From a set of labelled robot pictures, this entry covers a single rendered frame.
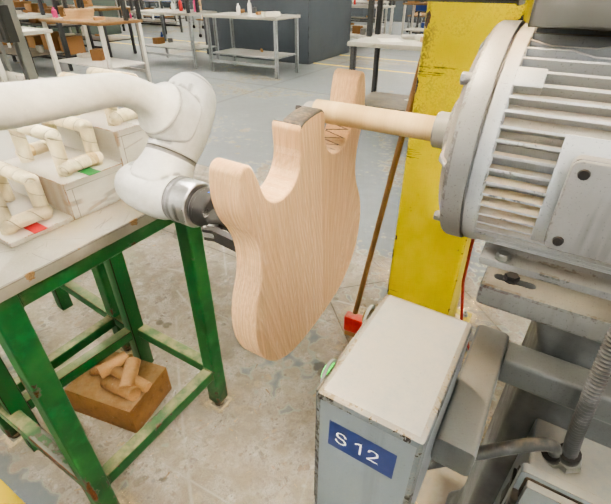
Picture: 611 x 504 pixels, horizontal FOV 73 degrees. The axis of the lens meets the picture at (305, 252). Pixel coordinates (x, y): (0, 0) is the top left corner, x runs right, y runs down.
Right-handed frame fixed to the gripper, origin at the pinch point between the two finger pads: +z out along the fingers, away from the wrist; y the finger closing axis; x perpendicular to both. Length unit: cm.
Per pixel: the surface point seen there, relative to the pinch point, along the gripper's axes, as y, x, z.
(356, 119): -6.0, 19.3, 8.4
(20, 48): -59, 1, -183
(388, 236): -164, -125, -41
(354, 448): 29.3, 5.6, 25.8
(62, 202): 5, -8, -62
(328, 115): -5.9, 19.2, 3.9
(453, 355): 18.4, 9.2, 30.6
